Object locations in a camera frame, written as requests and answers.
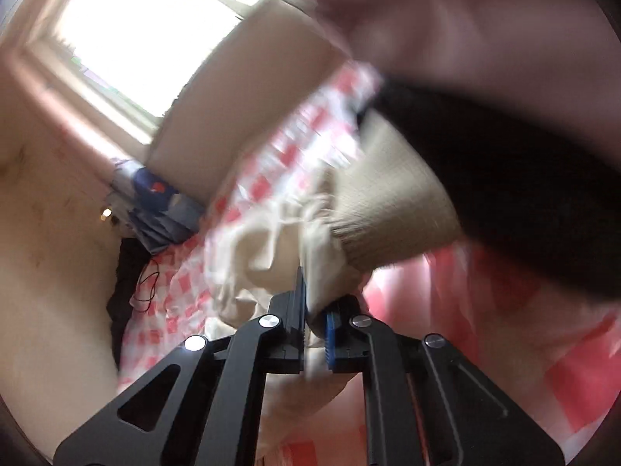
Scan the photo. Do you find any red white checkered plastic sheet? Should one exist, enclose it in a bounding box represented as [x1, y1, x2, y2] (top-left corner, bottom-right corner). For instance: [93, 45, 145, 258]
[116, 61, 621, 466]

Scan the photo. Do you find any pink cloth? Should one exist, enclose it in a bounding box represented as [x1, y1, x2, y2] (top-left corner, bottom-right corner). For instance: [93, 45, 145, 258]
[310, 0, 621, 122]

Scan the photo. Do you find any bright window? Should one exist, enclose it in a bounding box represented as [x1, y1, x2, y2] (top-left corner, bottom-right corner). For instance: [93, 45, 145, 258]
[19, 0, 292, 149]

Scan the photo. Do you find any black cloth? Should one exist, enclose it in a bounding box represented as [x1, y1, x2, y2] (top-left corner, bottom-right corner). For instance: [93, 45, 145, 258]
[356, 75, 621, 314]

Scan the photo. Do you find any pile of blue cloth items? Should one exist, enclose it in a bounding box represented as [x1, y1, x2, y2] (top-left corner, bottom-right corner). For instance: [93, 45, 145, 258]
[109, 158, 210, 254]

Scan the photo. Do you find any cream puffer jacket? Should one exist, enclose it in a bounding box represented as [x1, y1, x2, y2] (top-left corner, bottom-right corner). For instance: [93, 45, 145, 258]
[206, 109, 463, 452]

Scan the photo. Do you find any beige headboard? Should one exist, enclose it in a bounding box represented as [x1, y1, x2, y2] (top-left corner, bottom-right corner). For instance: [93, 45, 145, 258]
[146, 0, 351, 205]

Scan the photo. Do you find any dark cloth beside wall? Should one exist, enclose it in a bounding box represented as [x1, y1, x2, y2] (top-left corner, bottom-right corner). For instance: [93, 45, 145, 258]
[106, 238, 146, 367]

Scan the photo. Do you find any thin black cable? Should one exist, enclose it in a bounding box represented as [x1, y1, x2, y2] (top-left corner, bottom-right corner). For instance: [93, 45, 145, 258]
[133, 257, 164, 314]

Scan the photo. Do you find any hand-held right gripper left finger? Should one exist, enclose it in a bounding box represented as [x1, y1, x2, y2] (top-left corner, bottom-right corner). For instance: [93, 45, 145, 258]
[53, 266, 308, 466]

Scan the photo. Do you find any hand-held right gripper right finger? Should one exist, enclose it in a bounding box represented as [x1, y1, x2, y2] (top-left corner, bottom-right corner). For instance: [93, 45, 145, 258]
[325, 295, 566, 466]

